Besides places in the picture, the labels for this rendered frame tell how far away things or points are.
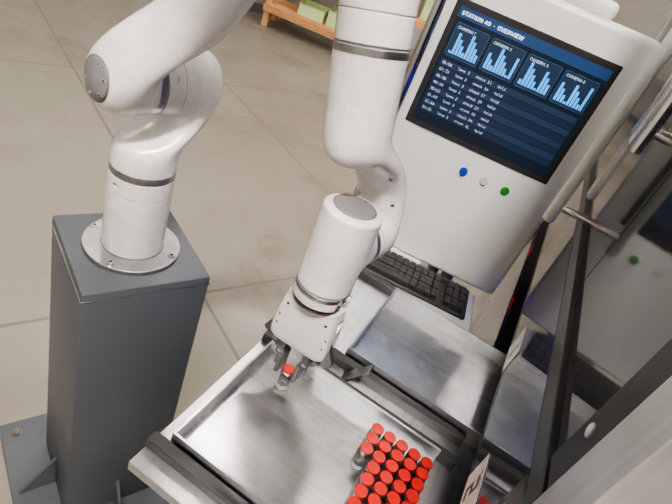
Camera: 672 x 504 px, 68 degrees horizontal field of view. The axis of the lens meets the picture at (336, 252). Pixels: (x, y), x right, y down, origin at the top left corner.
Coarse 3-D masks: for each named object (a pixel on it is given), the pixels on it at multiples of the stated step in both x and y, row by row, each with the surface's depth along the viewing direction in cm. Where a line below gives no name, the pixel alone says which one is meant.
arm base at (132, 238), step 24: (120, 192) 91; (144, 192) 91; (168, 192) 95; (120, 216) 94; (144, 216) 94; (96, 240) 101; (120, 240) 97; (144, 240) 98; (168, 240) 108; (96, 264) 97; (120, 264) 98; (144, 264) 100; (168, 264) 102
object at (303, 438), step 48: (240, 384) 83; (336, 384) 87; (192, 432) 74; (240, 432) 77; (288, 432) 79; (336, 432) 82; (384, 432) 86; (240, 480) 71; (288, 480) 73; (336, 480) 76
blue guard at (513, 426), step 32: (576, 192) 140; (544, 256) 127; (544, 288) 101; (544, 320) 84; (544, 352) 72; (512, 384) 79; (544, 384) 63; (512, 416) 68; (480, 448) 75; (512, 448) 60; (512, 480) 54
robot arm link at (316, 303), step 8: (296, 280) 72; (296, 288) 72; (304, 288) 70; (296, 296) 72; (304, 296) 71; (312, 296) 70; (352, 296) 73; (304, 304) 71; (312, 304) 70; (320, 304) 70; (328, 304) 70; (336, 304) 71; (328, 312) 71
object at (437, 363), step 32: (384, 320) 110; (416, 320) 113; (448, 320) 112; (352, 352) 94; (384, 352) 102; (416, 352) 105; (448, 352) 108; (480, 352) 111; (416, 384) 97; (448, 384) 100; (480, 384) 104; (448, 416) 90; (480, 416) 96
